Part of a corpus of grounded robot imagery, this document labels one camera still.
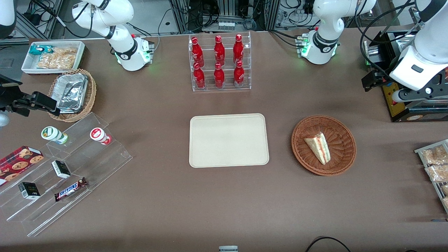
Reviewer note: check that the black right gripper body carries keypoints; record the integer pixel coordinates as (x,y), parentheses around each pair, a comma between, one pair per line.
(7,93)

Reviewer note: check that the triangular sandwich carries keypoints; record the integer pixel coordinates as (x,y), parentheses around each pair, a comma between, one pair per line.
(319,147)

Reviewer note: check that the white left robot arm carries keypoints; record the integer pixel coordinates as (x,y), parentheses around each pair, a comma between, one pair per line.
(325,24)

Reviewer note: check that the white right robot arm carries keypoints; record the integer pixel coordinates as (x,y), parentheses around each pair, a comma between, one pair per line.
(120,42)

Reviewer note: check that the small tan wicker basket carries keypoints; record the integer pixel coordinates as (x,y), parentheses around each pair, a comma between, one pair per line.
(91,91)

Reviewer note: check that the large brown wicker basket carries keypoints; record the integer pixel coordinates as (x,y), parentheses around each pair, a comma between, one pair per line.
(341,154)

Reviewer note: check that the beige plastic tray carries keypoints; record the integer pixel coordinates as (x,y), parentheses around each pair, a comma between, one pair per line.
(227,140)

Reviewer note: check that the green lid yogurt cup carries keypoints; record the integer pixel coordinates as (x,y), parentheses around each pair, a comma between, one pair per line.
(52,134)

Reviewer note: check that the stacked foil containers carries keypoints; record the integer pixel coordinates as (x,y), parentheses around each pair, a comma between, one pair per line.
(71,92)

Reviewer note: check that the white rectangular bin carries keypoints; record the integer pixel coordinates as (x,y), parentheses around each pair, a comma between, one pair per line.
(28,66)

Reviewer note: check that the black food warmer machine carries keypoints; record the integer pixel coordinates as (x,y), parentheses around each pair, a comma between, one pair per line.
(402,113)

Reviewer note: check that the clear bag of chips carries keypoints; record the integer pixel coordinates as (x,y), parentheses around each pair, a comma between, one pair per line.
(57,59)

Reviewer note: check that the red lid yogurt cup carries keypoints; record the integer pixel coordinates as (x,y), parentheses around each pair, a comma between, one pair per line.
(98,135)

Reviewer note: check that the teal snack packet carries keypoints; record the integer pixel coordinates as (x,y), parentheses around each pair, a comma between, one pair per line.
(38,49)

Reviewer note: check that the small black box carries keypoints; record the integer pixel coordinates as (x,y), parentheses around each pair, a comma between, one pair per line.
(29,190)
(61,169)

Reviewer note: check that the red cookie box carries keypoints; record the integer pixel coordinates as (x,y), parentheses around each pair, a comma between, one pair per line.
(19,162)

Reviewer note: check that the clear acrylic step display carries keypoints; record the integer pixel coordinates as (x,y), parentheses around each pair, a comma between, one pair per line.
(105,164)

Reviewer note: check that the snickers chocolate bar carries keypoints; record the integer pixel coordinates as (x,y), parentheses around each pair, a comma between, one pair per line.
(70,189)

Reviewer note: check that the clear snack bag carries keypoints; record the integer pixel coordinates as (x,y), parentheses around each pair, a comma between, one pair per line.
(437,173)
(446,202)
(445,189)
(435,154)

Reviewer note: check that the red soda bottle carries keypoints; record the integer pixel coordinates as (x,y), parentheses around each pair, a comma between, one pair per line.
(219,50)
(239,75)
(219,77)
(197,52)
(238,49)
(199,77)

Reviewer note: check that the clear acrylic bottle rack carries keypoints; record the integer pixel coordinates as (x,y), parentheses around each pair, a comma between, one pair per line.
(220,57)

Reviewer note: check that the white power strip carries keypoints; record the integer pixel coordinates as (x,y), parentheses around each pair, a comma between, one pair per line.
(226,25)

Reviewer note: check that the small grey device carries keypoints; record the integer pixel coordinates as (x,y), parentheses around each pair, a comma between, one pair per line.
(228,249)

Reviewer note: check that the black left wrist camera bracket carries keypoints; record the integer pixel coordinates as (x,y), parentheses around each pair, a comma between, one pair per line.
(420,93)

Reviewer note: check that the aluminium frame rack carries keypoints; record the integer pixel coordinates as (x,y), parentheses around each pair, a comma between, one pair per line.
(269,14)

